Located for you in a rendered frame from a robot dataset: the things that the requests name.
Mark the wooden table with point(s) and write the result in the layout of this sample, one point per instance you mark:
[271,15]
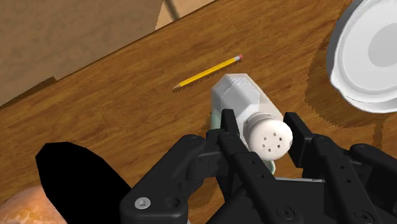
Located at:
[124,108]

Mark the yellow pencil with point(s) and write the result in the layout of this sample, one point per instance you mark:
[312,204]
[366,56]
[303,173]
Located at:
[207,72]

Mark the orange round fruit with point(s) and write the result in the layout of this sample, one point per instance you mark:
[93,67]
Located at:
[21,211]

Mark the white salt shaker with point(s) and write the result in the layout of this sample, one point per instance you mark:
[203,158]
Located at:
[242,96]

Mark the black rounded object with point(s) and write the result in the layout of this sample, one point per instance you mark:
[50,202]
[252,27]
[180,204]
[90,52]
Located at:
[80,186]

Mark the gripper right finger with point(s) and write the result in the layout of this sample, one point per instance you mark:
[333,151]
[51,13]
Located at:
[341,173]

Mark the white plate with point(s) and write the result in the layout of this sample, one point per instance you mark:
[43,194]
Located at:
[359,62]

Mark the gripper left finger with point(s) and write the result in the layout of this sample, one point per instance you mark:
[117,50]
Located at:
[173,173]

